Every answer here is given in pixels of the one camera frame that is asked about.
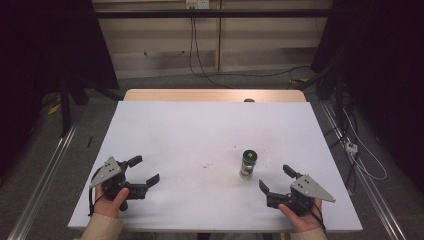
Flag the clear spice jar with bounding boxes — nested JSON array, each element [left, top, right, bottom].
[[239, 149, 258, 180]]

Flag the hand-held gripper black cable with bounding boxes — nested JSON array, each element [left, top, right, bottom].
[[306, 196, 327, 232], [87, 166, 105, 217]]

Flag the white cable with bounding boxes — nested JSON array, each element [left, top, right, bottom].
[[342, 109, 388, 182]]

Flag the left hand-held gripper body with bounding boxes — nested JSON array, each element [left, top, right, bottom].
[[89, 156, 149, 212]]

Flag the black hanging cables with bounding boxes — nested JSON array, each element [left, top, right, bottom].
[[188, 16, 313, 90]]

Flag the white wall socket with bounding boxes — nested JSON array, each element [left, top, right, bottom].
[[185, 0, 210, 10]]

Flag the black horizontal bar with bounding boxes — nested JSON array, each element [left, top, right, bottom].
[[94, 8, 334, 19]]

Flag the right hand-held gripper black cable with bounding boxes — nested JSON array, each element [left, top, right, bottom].
[[306, 196, 327, 232]]

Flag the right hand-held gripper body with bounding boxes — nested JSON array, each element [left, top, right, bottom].
[[266, 173, 337, 217]]

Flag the person's right hand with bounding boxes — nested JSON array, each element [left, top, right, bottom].
[[278, 198, 325, 233]]

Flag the person's left hand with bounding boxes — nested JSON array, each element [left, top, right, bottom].
[[93, 184, 130, 219]]

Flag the metal floor rail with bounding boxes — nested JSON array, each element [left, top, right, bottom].
[[319, 100, 407, 240], [7, 122, 78, 240]]

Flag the white table board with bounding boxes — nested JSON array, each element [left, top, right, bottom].
[[67, 100, 364, 233]]

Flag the wooden table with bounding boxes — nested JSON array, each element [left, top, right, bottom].
[[123, 88, 307, 103]]

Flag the left hand-held gripper black cable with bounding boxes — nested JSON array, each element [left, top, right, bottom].
[[87, 166, 105, 217]]

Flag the black curtain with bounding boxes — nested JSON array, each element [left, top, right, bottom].
[[0, 0, 120, 174], [310, 0, 424, 193]]

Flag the black stand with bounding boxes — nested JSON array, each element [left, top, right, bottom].
[[57, 77, 88, 138]]

